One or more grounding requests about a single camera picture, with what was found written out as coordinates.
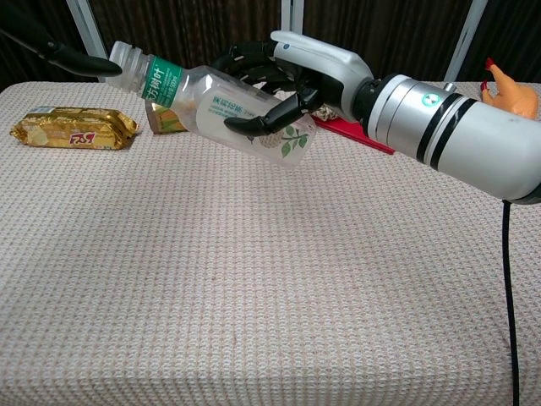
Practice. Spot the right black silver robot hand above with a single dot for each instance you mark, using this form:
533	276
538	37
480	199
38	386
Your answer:
325	72

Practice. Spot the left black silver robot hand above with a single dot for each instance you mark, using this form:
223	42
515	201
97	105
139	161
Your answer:
84	63

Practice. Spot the transparent bottle with green label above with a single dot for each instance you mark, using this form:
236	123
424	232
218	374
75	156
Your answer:
203	101

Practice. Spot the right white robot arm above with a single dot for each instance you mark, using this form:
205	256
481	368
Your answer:
465	131

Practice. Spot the amber tea bottle yellow label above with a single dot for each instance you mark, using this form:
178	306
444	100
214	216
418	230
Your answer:
162	120

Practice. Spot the beige woven tablecloth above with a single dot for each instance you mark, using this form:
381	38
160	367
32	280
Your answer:
236	275

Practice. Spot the jute twine bundle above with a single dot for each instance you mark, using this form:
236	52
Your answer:
326	113

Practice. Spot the dark brown curtain panel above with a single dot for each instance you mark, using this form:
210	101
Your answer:
380	29
190	25
515	34
25	55

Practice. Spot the gold foil snack packet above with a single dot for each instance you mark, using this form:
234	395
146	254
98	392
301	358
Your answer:
76	129

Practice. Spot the red spiral notebook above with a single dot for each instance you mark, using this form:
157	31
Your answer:
359	137

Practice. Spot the orange rubber chicken toy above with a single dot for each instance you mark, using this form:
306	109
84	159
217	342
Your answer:
513	95

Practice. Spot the silver partition post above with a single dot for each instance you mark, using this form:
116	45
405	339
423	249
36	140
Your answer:
465	38
292	17
86	34

